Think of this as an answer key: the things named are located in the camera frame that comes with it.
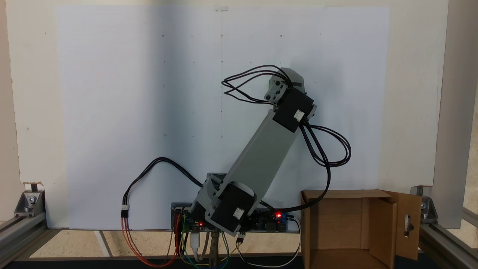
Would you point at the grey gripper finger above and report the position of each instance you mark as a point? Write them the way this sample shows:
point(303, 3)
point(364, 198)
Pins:
point(295, 78)

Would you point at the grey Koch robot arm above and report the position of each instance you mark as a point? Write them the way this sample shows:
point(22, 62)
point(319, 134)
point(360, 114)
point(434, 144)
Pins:
point(261, 149)

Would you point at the circuit board with blue terminal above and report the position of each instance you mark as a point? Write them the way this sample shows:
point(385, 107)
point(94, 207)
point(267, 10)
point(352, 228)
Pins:
point(270, 222)

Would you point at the brown cardboard box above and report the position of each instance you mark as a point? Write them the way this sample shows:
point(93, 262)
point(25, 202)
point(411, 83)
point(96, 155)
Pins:
point(336, 224)

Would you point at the aluminium frame post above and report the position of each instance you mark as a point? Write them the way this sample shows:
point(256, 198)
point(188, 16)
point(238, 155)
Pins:
point(453, 112)

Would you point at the metal corner bracket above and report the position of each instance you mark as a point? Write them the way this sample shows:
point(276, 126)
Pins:
point(29, 203)
point(428, 209)

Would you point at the aluminium frame rail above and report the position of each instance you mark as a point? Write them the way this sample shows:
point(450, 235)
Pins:
point(18, 239)
point(444, 243)

